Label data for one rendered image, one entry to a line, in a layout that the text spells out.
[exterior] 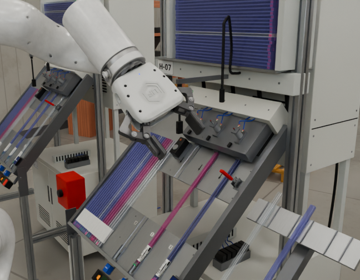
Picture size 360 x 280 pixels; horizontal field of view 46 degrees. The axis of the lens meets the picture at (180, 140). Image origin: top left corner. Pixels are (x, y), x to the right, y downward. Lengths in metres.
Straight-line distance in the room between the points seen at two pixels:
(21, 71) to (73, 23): 5.16
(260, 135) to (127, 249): 0.61
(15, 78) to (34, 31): 5.06
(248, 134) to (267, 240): 0.63
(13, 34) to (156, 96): 0.28
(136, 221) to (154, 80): 0.91
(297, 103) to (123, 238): 0.78
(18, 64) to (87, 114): 1.08
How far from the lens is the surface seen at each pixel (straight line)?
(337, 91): 1.67
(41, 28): 0.87
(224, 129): 1.52
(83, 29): 0.80
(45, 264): 3.02
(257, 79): 1.48
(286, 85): 1.40
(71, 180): 2.16
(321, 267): 1.94
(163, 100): 0.75
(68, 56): 0.90
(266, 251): 1.84
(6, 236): 1.07
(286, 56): 1.38
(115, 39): 0.78
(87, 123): 5.88
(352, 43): 1.71
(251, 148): 1.41
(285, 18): 1.36
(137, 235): 1.56
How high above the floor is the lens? 1.54
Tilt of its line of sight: 16 degrees down
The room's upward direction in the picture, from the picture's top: straight up
